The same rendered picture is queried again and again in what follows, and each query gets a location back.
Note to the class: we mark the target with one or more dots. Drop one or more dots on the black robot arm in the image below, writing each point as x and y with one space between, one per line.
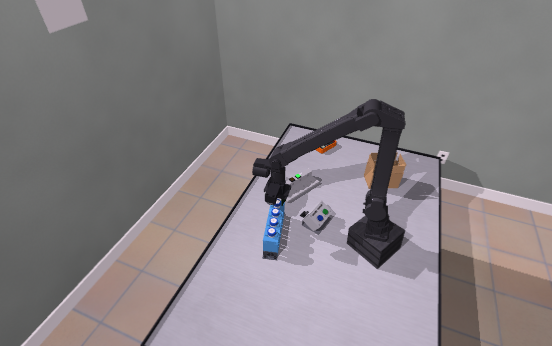
363 117

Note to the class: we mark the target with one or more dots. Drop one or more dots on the blue tube rack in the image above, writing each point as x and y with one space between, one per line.
272 244

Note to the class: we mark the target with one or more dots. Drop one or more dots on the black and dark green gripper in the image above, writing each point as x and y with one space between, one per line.
286 192

